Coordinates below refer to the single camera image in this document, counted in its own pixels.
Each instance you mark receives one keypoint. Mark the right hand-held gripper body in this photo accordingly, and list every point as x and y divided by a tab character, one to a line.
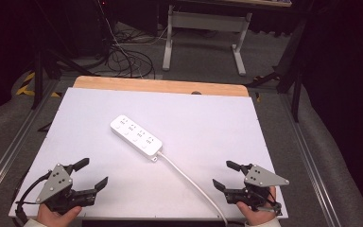
261	179

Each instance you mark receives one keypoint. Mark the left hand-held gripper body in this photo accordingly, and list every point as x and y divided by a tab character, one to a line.
54	184

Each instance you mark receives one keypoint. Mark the white power strip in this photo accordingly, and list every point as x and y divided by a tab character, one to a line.
136	137

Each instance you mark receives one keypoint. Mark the person's left hand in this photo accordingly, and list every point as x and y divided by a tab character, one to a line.
56	217

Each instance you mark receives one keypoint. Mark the person's right hand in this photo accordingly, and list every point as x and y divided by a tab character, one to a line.
255	215

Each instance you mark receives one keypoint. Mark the white table board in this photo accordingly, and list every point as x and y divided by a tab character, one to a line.
201	132

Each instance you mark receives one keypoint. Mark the black metal stand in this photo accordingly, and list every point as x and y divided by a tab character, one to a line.
38	78
296	94

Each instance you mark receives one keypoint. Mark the yellow and black floor tape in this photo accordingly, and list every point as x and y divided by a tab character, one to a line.
28	85

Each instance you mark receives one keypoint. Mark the grey metal floor rail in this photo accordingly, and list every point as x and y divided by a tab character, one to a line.
12	151
312	164

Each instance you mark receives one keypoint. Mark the white metal desk frame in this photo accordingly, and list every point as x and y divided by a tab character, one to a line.
201	22

